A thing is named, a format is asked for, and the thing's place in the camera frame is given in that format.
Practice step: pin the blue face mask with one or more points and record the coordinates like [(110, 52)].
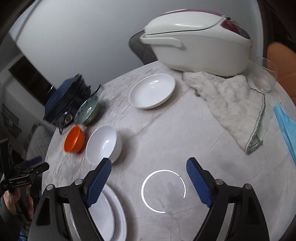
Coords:
[(286, 124)]

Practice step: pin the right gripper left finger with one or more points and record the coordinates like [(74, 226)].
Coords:
[(96, 181)]

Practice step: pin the small white deep plate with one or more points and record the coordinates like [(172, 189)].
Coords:
[(152, 91)]

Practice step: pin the dark grey quilted chair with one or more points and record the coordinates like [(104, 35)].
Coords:
[(143, 51)]

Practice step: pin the white dish cloth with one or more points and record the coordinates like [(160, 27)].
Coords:
[(236, 106)]

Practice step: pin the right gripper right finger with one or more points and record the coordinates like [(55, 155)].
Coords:
[(195, 173)]

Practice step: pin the white purple rice cooker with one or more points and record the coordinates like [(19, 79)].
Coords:
[(193, 40)]

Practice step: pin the white bowl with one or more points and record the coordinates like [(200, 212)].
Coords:
[(105, 142)]

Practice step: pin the orange plastic bowl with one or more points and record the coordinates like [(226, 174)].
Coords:
[(75, 140)]

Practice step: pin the large white plate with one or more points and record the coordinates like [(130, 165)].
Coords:
[(120, 232)]

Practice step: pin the clear drinking glass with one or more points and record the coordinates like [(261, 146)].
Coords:
[(265, 74)]

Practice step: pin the navy electric cooking pot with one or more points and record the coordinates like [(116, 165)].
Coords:
[(64, 103)]

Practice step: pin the light grey quilted chair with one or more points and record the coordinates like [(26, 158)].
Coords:
[(39, 143)]

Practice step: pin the person's left hand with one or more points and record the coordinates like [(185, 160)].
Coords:
[(8, 205)]

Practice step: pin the green blue patterned bowl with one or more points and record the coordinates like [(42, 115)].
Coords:
[(87, 112)]

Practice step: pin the medium white deep plate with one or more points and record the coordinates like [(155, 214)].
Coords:
[(103, 217)]

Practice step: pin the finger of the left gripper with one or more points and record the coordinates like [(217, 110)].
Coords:
[(31, 172), (31, 162)]

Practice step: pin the orange leather chair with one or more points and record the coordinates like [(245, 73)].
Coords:
[(284, 59)]

